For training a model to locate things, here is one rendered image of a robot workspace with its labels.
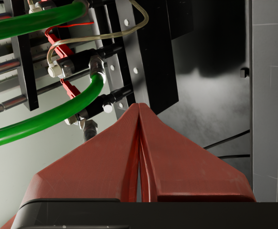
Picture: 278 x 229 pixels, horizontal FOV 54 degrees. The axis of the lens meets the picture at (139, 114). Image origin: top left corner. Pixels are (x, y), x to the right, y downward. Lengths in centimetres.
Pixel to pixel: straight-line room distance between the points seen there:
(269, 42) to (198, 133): 35
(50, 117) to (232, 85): 39
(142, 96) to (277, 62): 23
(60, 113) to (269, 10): 26
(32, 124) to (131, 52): 27
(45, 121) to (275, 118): 29
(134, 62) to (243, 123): 25
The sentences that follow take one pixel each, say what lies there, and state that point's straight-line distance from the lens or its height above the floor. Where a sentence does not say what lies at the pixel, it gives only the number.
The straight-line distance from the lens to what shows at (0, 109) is 61.
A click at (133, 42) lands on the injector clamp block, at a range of 46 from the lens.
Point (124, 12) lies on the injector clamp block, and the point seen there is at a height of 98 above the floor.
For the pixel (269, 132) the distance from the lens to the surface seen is 42.
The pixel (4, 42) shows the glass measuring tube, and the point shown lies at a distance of 68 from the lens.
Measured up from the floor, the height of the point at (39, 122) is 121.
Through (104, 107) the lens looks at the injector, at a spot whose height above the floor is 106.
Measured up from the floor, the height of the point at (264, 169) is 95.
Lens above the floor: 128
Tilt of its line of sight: 35 degrees down
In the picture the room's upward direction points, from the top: 121 degrees counter-clockwise
